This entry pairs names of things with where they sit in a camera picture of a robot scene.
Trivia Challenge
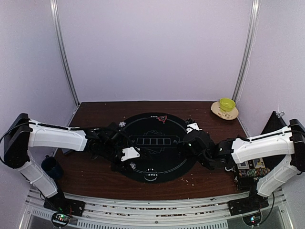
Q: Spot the beige plate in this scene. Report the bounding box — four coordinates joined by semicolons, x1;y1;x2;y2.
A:
211;102;239;121

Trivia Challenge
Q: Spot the aluminium frame post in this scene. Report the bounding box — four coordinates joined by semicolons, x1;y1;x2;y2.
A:
50;0;80;106
232;0;261;104

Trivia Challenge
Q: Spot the poker chips row in case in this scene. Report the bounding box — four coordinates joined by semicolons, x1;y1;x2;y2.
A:
238;168;271;181

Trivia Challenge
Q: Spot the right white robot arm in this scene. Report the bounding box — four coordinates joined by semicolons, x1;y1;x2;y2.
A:
177;119;305;211

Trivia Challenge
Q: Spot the black poker case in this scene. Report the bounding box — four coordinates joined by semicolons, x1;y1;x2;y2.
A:
224;110;305;191

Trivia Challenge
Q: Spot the aluminium front rail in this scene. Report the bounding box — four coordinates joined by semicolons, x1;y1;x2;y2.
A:
17;188;296;229

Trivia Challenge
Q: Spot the white chip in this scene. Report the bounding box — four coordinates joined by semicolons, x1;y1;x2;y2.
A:
130;162;136;170

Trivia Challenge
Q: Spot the playing card deck in case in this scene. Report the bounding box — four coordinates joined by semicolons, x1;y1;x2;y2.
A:
237;161;250;170

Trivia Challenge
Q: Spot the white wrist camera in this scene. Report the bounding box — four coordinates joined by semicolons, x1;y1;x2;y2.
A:
121;147;140;162
185;118;202;133

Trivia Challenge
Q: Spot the left aluminium frame post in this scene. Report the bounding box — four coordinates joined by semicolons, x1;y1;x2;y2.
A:
50;0;80;106

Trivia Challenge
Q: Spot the green plastic bowl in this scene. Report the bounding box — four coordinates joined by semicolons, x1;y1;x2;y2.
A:
219;98;236;112

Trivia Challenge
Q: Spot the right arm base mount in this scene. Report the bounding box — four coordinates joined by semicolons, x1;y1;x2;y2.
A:
228;191;269;216

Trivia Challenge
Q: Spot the grey card deck box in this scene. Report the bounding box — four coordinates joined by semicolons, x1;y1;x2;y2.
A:
62;149;75;155

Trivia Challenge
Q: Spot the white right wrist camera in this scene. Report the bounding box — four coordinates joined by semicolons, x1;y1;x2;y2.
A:
185;118;202;133

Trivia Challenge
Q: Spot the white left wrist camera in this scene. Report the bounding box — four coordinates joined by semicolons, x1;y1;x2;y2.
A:
121;147;140;162

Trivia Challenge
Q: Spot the blue orange ten chip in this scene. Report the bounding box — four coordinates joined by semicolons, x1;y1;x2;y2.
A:
119;122;126;127

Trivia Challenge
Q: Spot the red triangular dealer marker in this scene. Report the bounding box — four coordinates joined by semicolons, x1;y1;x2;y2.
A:
157;115;167;124

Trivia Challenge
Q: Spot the dark blue mug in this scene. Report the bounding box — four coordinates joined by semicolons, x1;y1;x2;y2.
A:
41;155;64;180

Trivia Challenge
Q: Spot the round black poker mat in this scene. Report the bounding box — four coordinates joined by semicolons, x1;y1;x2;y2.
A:
119;113;197;183

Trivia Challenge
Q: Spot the right aluminium frame post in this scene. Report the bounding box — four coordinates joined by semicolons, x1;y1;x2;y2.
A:
232;0;261;104

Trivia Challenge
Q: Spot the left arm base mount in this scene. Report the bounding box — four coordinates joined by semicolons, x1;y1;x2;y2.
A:
43;193;85;217

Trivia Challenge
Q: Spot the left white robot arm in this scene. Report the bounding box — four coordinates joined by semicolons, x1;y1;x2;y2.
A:
0;113;149;212

